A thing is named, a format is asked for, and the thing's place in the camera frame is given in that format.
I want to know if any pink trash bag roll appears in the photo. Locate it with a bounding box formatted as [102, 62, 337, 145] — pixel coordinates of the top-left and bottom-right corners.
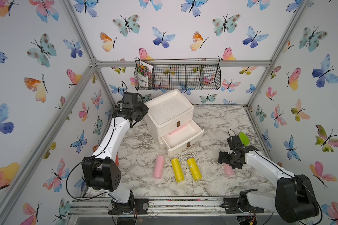
[224, 164, 235, 177]
[153, 155, 165, 179]
[169, 124, 187, 135]

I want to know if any yellow trash bag roll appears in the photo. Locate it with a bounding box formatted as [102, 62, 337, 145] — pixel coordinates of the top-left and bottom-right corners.
[187, 158, 202, 182]
[171, 158, 185, 183]

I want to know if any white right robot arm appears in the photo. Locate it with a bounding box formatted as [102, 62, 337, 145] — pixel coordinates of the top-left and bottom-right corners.
[218, 136, 323, 223]

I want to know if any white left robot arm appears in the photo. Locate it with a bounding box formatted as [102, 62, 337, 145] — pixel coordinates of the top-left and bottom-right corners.
[81, 92, 149, 206]

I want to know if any white drawer cabinet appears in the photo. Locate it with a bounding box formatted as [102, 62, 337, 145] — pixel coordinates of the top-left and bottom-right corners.
[144, 90, 194, 149]

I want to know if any green toy shovel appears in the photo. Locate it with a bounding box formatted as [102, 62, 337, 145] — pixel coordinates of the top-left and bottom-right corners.
[239, 132, 250, 146]

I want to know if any flower seed packet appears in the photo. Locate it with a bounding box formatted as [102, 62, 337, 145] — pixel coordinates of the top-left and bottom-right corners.
[137, 60, 153, 89]

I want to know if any black wire wall basket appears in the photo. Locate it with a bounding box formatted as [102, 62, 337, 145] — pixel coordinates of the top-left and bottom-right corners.
[134, 58, 221, 91]

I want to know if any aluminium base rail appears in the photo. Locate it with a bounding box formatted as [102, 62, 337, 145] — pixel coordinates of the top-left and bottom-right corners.
[69, 196, 272, 217]

